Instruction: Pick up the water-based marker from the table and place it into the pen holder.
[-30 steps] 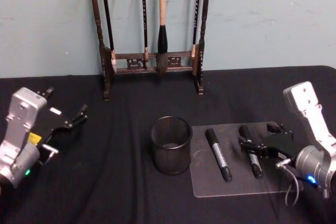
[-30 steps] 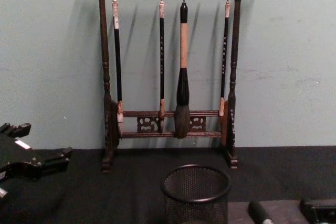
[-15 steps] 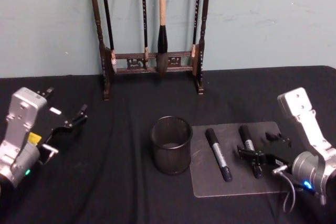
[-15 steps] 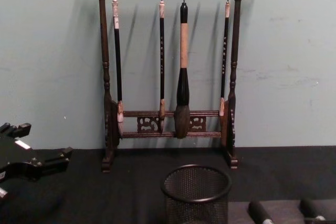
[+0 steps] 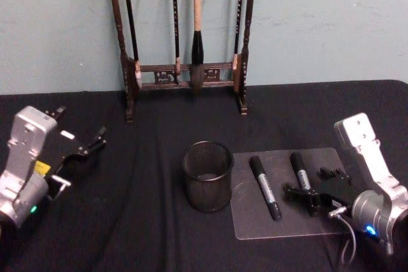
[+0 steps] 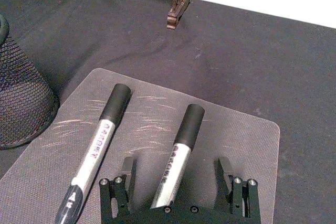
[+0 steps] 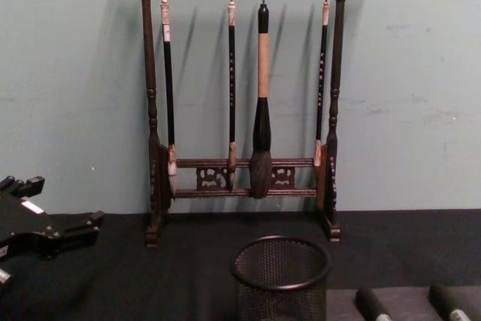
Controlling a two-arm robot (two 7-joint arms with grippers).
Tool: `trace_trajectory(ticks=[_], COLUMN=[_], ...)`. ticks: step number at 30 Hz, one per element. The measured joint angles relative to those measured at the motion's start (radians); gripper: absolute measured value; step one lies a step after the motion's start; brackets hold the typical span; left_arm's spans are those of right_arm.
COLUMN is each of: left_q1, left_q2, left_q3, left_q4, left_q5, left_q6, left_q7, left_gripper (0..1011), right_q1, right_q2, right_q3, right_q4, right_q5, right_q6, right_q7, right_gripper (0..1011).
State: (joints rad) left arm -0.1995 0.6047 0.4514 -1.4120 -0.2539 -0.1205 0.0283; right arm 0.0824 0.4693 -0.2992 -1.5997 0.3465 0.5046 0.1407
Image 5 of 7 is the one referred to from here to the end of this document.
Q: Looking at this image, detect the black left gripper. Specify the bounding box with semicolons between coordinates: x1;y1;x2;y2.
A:
34;105;108;180

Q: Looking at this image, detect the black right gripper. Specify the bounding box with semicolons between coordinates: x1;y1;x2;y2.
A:
283;166;357;218

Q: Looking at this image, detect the black marker pen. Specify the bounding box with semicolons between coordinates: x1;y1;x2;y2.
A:
289;151;313;192
248;155;283;222

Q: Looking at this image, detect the clear plastic board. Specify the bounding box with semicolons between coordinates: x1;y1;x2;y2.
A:
229;147;353;241

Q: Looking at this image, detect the dark wooden brush rack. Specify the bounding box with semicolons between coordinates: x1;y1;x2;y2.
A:
106;0;258;124

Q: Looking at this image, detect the black table cloth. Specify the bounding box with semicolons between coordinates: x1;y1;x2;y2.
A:
0;80;408;272

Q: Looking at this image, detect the black mesh pen holder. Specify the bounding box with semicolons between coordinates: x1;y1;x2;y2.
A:
182;140;235;213

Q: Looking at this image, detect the thin black calligraphy brush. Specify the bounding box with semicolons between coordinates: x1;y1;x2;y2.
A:
170;0;183;85
119;0;143;90
231;0;247;71

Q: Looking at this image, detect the large black and tan calligraphy brush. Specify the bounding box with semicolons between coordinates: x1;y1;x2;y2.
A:
190;0;206;93

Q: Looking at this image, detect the grey cable with silver plug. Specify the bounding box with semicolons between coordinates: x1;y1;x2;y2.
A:
328;206;358;268
46;174;72;201

